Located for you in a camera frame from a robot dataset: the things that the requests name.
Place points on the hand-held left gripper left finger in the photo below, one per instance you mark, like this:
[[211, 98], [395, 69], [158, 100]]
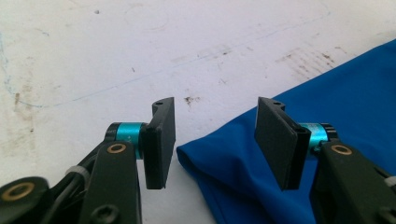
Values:
[[158, 146]]

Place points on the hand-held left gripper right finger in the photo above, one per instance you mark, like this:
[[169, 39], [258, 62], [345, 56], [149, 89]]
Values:
[[280, 146]]

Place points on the blue printed T-shirt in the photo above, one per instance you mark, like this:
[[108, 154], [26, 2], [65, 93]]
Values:
[[358, 93]]

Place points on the white table mat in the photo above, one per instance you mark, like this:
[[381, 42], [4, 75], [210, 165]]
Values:
[[93, 62]]

